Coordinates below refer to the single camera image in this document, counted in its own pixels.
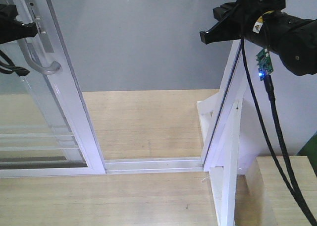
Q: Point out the silver door handle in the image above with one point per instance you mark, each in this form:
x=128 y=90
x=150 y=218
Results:
x=37 y=61

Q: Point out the white door frame post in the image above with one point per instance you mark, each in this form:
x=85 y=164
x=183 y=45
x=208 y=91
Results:
x=220 y=120

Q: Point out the light wooden platform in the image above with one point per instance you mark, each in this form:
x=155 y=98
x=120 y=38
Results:
x=128 y=124

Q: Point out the aluminium door floor track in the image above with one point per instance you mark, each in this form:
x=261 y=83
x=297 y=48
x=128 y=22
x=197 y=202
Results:
x=154 y=165

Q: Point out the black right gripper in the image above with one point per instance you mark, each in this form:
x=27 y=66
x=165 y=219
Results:
x=236 y=19

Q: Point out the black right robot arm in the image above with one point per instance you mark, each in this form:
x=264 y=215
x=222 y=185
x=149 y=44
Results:
x=263 y=22

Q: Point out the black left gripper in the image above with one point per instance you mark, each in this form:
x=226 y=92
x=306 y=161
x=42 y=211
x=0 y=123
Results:
x=10 y=28

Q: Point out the green rolled mat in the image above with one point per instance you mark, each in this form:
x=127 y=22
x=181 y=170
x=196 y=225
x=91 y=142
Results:
x=310 y=150

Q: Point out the white framed sliding glass door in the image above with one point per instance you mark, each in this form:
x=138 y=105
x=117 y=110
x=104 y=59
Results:
x=45 y=128

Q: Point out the green circuit board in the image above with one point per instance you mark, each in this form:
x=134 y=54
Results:
x=264 y=63

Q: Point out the light wooden box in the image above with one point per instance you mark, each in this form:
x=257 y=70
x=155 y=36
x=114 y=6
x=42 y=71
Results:
x=263 y=199

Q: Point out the silver lock plate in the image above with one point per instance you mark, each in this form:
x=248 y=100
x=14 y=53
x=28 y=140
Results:
x=42 y=31

